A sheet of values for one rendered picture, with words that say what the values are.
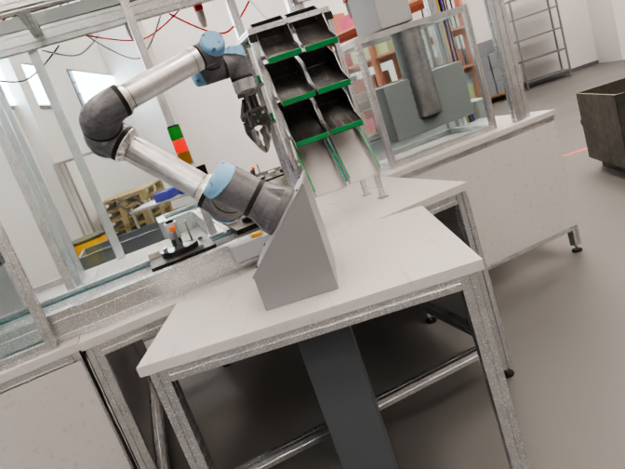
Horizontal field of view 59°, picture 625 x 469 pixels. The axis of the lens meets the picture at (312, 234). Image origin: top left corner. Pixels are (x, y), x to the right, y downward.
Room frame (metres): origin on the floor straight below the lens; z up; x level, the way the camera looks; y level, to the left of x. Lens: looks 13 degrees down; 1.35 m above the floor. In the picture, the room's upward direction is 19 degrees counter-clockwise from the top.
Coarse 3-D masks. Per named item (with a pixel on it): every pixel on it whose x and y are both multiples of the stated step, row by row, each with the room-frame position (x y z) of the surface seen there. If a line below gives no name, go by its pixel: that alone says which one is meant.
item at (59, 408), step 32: (64, 288) 2.69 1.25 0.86; (64, 352) 1.69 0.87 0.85; (0, 384) 1.65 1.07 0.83; (32, 384) 1.66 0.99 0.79; (64, 384) 1.68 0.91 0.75; (96, 384) 1.74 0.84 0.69; (0, 416) 1.63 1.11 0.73; (32, 416) 1.65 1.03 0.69; (64, 416) 1.67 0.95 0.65; (96, 416) 1.70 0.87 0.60; (0, 448) 1.62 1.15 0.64; (32, 448) 1.64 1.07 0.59; (64, 448) 1.66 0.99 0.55; (96, 448) 1.68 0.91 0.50
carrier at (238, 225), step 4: (244, 216) 2.18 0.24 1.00; (240, 220) 2.28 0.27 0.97; (244, 220) 2.18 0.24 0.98; (248, 220) 2.16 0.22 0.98; (228, 224) 2.26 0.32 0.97; (232, 224) 2.24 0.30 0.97; (236, 224) 2.20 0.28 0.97; (240, 224) 2.17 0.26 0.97; (244, 224) 2.14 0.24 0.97; (248, 224) 2.11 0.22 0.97; (252, 224) 2.09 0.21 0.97; (256, 224) 2.09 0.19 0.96; (232, 228) 2.18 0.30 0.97; (236, 228) 2.12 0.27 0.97; (240, 228) 2.09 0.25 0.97; (244, 228) 2.08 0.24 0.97; (248, 228) 2.08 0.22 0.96; (252, 228) 2.09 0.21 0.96; (236, 232) 2.09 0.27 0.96; (240, 232) 2.08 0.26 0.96; (244, 232) 2.08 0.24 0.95
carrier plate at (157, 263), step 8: (200, 240) 2.12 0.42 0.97; (208, 240) 2.06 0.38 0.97; (200, 248) 1.96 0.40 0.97; (208, 248) 1.95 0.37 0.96; (160, 256) 2.08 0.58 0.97; (176, 256) 1.97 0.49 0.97; (184, 256) 1.93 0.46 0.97; (192, 256) 1.93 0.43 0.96; (152, 264) 1.97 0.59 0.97; (160, 264) 1.92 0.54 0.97; (168, 264) 1.91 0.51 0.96
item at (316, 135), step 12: (288, 108) 2.36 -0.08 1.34; (300, 108) 2.37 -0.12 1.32; (312, 108) 2.27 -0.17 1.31; (288, 120) 2.33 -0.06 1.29; (300, 120) 2.31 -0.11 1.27; (312, 120) 2.28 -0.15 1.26; (288, 132) 2.23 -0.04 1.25; (300, 132) 2.21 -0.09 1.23; (312, 132) 2.19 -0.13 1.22; (324, 132) 2.17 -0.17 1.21; (300, 144) 2.11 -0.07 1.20
